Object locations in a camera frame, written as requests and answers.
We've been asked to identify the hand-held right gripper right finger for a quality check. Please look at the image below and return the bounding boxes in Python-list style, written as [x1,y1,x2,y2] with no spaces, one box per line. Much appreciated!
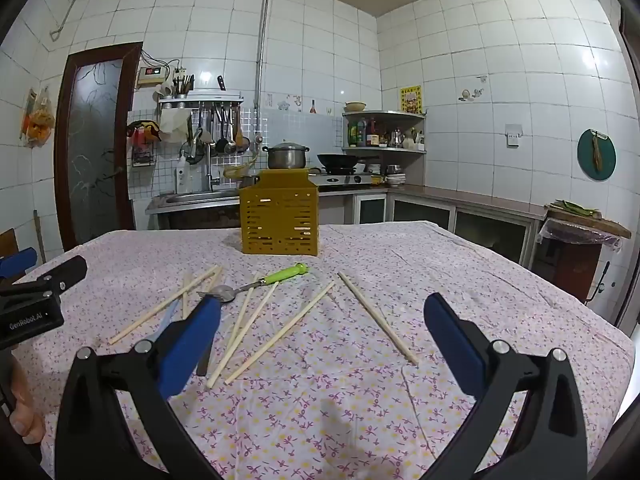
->
[423,292,588,480]

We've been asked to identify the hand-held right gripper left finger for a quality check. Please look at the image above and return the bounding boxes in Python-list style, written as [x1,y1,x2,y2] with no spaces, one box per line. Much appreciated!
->
[54,296,223,480]

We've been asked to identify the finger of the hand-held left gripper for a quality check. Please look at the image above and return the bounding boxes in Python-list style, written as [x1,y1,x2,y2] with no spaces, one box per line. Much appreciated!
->
[0,255,89,297]
[0,248,39,281]

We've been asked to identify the light blue plastic spoon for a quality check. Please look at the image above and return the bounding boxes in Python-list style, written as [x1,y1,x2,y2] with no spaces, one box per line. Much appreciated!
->
[149,300,181,345]

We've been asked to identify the green handled fork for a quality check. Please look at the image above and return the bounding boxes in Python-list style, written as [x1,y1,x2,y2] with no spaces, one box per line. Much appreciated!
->
[196,263,309,301]

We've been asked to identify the yellow slotted utensil holder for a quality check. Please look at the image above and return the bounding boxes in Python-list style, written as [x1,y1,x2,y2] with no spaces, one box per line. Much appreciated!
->
[239,170,320,257]

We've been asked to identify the row of hanging kitchen utensils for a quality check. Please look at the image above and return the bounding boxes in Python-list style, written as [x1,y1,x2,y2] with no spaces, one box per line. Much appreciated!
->
[187,102,252,157]

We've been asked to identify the person's left hand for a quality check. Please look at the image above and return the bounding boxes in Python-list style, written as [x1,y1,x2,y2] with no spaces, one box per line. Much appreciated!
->
[9,360,47,446]

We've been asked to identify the dark wooden glass door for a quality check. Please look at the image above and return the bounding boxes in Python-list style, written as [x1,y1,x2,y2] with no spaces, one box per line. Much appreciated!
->
[54,42,144,252]

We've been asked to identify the reddish brown side cabinet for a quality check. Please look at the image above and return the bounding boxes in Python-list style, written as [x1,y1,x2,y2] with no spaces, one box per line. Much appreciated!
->
[541,236,602,302]

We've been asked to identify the stainless steel sink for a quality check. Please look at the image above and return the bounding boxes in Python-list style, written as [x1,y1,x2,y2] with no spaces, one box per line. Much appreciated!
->
[164,190,242,206]

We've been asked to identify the orange plastic bag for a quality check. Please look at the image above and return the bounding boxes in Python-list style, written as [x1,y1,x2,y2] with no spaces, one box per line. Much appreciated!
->
[20,87,56,149]

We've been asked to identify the floral pink tablecloth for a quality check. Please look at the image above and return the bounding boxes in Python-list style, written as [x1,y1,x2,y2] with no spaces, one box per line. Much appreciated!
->
[10,220,636,480]

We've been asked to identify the kitchen counter with cabinets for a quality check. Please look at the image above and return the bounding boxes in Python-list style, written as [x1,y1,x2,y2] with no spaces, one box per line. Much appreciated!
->
[145,182,549,269]

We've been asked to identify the red and yellow rubber gloves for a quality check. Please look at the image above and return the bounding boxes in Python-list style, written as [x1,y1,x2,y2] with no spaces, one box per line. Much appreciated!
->
[126,120,162,144]

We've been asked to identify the steel kitchen faucet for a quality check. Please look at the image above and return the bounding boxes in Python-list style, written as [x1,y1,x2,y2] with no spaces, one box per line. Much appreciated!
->
[192,130,222,192]

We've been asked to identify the white hanging cloth bag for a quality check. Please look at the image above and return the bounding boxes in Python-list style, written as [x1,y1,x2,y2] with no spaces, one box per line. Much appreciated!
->
[160,109,192,142]

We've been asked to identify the green vegetables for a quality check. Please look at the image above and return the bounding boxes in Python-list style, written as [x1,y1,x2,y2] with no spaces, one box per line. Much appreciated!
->
[550,200,604,219]

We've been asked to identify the wooden chopping board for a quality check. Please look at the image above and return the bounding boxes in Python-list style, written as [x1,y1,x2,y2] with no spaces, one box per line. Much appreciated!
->
[545,205,632,240]

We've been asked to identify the steel gas stove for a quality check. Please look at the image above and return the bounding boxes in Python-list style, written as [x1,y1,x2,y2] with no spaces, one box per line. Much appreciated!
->
[307,167,374,187]

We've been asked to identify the steel pot with lid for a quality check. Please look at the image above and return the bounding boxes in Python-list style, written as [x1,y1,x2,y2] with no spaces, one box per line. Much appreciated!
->
[261,141,310,170]

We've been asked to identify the black wok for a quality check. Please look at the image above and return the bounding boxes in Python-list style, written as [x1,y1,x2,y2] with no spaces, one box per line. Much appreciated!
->
[316,152,381,170]

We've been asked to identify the white corner shelf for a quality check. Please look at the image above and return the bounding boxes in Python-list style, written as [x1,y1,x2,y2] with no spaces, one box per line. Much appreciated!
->
[342,110,427,155]

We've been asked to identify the round green cutting board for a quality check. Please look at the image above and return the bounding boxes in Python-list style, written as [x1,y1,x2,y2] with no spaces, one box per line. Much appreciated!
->
[577,129,617,181]

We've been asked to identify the white wall controller red display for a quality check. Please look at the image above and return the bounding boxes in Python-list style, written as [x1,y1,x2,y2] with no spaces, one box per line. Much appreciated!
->
[137,65,168,86]

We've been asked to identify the steel wall utensil rack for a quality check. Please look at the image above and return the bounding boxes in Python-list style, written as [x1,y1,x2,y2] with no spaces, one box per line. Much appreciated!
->
[158,91,246,111]

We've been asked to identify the yellow wall poster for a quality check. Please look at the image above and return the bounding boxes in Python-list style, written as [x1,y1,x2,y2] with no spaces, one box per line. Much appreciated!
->
[399,85,424,114]

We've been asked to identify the grey wall pipe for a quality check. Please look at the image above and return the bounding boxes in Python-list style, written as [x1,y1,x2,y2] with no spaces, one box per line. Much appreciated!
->
[49,0,273,110]

